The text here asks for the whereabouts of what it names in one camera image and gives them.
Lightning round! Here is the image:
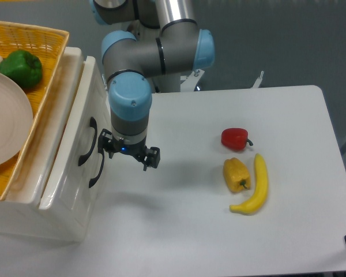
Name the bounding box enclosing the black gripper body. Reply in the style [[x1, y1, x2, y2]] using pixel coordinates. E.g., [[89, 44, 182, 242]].
[[111, 135, 146, 162]]

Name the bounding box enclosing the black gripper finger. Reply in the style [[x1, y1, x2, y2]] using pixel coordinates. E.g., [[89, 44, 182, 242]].
[[97, 129, 115, 159], [135, 146, 160, 171]]

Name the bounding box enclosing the white top drawer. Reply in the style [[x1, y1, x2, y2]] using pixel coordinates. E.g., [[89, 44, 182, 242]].
[[39, 56, 109, 211]]

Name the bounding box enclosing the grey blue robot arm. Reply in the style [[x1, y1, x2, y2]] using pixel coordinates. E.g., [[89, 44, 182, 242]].
[[90, 1, 215, 168]]

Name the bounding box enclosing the white drawer cabinet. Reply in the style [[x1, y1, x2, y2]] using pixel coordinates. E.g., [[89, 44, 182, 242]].
[[0, 47, 102, 241]]

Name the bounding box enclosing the red bell pepper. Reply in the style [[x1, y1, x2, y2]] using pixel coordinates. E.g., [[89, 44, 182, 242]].
[[221, 128, 253, 151]]

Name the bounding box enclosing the yellow bell pepper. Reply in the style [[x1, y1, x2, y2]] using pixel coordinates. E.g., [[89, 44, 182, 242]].
[[223, 158, 251, 193]]

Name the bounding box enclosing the pink round plate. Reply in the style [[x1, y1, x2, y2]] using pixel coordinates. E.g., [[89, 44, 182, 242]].
[[0, 73, 33, 164]]

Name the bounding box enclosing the green bell pepper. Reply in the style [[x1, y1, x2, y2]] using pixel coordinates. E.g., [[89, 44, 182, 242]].
[[0, 50, 43, 88]]

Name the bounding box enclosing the yellow banana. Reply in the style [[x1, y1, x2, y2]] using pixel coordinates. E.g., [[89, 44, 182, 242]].
[[229, 154, 269, 215]]

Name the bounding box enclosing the yellow wicker basket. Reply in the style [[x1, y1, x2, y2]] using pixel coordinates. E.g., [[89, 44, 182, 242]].
[[0, 21, 69, 201]]

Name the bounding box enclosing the black lower drawer handle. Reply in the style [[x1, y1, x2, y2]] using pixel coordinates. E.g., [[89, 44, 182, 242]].
[[88, 154, 105, 188]]

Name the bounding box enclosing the white bracket behind table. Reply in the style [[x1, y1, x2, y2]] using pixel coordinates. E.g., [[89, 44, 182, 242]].
[[251, 70, 264, 89]]

